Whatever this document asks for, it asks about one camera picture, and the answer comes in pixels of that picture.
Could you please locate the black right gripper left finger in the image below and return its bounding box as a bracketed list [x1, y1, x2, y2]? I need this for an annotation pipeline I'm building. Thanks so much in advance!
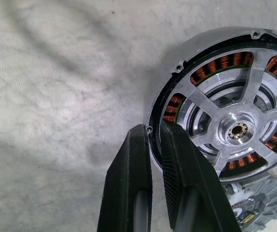
[97, 123, 153, 232]

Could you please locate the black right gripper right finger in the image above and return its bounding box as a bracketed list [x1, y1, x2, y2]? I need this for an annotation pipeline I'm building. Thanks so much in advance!
[159, 119, 242, 232]

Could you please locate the motor housing with copper windings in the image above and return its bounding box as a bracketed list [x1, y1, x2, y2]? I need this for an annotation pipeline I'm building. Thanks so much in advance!
[144, 26, 277, 182]

